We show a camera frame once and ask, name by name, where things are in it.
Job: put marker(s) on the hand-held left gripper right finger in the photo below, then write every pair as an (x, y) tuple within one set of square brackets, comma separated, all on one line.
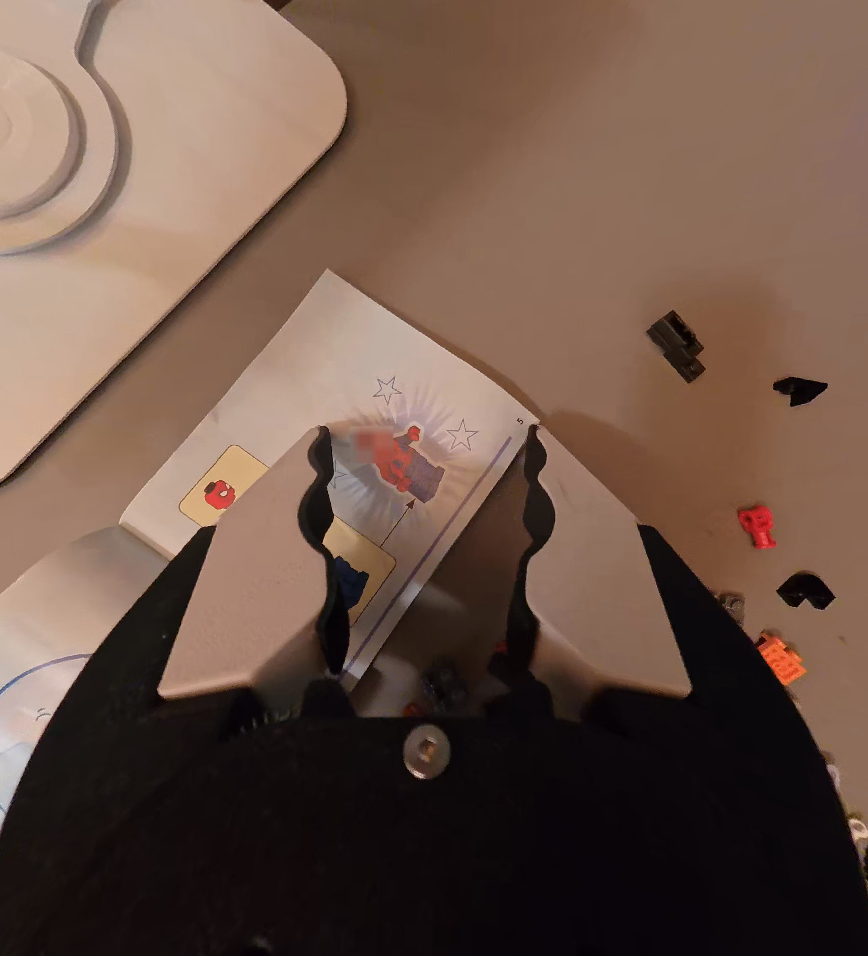
[(598, 590)]

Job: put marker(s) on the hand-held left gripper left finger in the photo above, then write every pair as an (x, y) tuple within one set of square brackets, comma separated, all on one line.
[(255, 582)]

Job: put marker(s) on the pile of lego pieces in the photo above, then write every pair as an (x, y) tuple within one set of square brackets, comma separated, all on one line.
[(441, 681)]

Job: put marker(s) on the lego instruction booklet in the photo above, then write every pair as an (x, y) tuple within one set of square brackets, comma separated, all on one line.
[(329, 351)]

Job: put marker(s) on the small red lego part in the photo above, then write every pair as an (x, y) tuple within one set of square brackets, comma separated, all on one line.
[(757, 526)]

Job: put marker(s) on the orange lego plate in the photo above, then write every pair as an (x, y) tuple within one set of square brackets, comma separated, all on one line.
[(781, 657)]

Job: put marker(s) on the black curved lego brick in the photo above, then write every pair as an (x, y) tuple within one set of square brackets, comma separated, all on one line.
[(806, 590)]

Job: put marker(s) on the dark grey lego clip brick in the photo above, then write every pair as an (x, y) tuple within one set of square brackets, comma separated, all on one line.
[(677, 343)]

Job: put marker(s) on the small black lego slope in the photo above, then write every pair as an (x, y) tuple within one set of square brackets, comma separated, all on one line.
[(800, 390)]

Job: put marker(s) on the white monitor stand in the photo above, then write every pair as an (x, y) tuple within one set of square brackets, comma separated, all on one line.
[(180, 224)]

